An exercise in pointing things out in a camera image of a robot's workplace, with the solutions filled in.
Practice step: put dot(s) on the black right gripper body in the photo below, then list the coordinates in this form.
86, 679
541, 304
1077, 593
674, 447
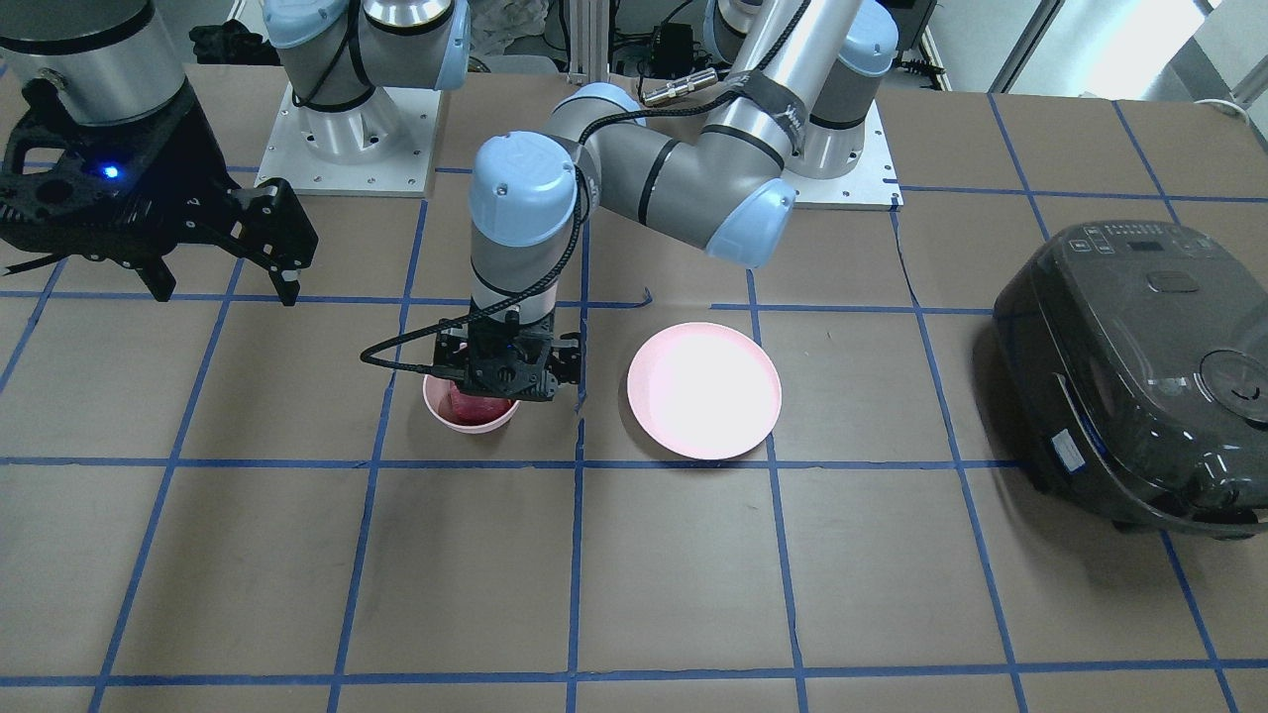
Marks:
190, 149

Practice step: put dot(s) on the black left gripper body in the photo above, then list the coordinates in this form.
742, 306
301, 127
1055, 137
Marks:
567, 361

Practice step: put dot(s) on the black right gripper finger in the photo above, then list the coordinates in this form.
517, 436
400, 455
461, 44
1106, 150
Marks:
157, 276
273, 232

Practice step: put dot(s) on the red apple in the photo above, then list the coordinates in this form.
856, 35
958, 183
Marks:
468, 410

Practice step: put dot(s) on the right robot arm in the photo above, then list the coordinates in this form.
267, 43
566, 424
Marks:
113, 61

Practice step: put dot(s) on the pink bowl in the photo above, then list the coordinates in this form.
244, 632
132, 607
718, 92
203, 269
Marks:
436, 401

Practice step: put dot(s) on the pink plate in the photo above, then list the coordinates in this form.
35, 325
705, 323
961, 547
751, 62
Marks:
704, 391

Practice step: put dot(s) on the dark rice cooker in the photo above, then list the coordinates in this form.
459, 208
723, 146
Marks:
1137, 350

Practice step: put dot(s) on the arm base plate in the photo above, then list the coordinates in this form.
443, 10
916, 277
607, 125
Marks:
852, 168
385, 148

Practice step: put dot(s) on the aluminium frame post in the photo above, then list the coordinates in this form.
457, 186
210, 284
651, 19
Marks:
589, 26

